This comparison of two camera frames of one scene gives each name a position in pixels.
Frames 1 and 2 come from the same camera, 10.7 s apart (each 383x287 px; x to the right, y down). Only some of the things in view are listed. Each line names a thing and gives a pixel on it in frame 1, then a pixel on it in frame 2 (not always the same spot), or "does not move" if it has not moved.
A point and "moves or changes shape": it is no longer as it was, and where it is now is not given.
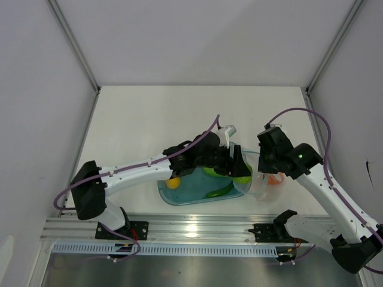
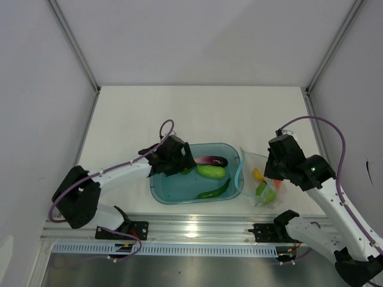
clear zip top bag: [267, 186] moves or changes shape
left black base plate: [133, 230] does not move
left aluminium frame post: [75, 45] does not move
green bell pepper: [210, 171] moves or changes shape
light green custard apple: [245, 179] → [268, 196]
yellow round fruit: [173, 183] → [257, 175]
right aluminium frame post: [356, 6] does not move
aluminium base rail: [161, 227] does not move
